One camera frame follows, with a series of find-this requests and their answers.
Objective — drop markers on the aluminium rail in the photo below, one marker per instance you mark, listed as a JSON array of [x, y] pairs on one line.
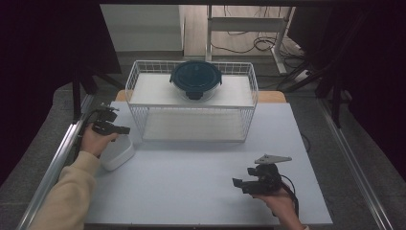
[[354, 166], [54, 166]]

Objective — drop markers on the white metal desk frame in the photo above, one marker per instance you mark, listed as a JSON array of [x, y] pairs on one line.
[[245, 24]]

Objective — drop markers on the round container with dark lid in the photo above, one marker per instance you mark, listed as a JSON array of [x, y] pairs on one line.
[[195, 76]]

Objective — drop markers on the person's right hand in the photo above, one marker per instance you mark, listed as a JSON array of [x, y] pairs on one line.
[[284, 206]]

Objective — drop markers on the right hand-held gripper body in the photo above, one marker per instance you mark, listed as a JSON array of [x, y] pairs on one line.
[[269, 175]]

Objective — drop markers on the white square container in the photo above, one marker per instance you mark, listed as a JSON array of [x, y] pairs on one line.
[[119, 155]]

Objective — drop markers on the black metal stand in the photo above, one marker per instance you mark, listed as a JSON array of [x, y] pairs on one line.
[[76, 96], [335, 96]]

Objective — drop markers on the white power strip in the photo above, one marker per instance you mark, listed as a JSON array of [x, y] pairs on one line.
[[302, 75]]

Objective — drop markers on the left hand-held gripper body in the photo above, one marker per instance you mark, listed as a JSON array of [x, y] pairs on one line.
[[105, 116]]

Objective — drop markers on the person's left hand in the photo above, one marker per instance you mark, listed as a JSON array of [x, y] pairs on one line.
[[94, 142]]

